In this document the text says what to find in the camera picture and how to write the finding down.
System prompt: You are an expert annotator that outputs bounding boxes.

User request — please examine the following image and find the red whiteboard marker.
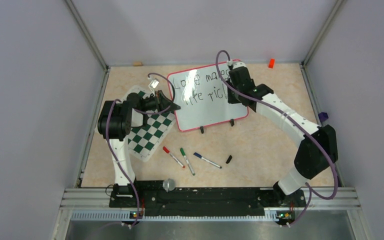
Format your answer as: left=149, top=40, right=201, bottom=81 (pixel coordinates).
left=163, top=146, right=185, bottom=168

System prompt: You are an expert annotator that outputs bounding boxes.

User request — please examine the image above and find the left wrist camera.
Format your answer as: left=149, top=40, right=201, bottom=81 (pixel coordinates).
left=148, top=77, right=160, bottom=91

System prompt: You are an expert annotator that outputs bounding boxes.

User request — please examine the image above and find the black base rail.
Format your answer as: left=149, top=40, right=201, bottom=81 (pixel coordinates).
left=109, top=180, right=306, bottom=217

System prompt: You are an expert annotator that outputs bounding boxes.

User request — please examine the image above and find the clear round knob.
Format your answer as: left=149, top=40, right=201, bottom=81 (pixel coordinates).
left=162, top=178, right=176, bottom=193

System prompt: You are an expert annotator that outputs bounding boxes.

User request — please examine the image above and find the orange toy block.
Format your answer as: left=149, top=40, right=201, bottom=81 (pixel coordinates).
left=268, top=58, right=276, bottom=69

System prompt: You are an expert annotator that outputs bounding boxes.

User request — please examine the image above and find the purple toy block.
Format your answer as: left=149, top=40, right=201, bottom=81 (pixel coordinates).
left=318, top=112, right=329, bottom=123

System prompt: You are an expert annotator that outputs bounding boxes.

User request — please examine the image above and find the black marker cap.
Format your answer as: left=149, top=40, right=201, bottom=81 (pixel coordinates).
left=225, top=155, right=233, bottom=164

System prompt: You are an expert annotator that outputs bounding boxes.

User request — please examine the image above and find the green whiteboard marker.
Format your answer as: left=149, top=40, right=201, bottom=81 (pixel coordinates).
left=180, top=147, right=196, bottom=176

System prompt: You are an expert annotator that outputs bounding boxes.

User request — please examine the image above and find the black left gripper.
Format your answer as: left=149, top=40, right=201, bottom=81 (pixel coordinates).
left=140, top=90, right=181, bottom=114

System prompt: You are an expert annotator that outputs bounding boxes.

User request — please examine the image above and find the wine cork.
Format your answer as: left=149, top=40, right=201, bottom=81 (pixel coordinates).
left=132, top=61, right=143, bottom=67

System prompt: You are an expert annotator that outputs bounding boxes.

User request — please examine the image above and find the green white chessboard mat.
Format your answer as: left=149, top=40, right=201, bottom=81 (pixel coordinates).
left=125, top=85, right=176, bottom=164

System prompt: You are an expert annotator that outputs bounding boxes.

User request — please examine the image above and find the blue whiteboard marker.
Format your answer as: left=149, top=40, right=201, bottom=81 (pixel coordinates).
left=193, top=152, right=222, bottom=169

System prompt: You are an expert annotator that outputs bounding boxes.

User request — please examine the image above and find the pink framed whiteboard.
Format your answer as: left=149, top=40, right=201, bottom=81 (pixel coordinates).
left=167, top=64, right=249, bottom=132

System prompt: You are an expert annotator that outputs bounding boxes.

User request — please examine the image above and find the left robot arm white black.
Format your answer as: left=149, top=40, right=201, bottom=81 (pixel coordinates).
left=97, top=90, right=181, bottom=207

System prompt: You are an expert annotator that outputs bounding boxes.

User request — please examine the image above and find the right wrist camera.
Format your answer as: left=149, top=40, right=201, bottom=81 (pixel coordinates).
left=226, top=60, right=247, bottom=70

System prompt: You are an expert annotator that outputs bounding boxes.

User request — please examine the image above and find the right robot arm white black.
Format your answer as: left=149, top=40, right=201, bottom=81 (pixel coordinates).
left=227, top=62, right=338, bottom=206

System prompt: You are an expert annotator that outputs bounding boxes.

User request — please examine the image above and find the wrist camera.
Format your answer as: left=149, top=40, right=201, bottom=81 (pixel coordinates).
left=148, top=77, right=160, bottom=91
left=226, top=60, right=247, bottom=70

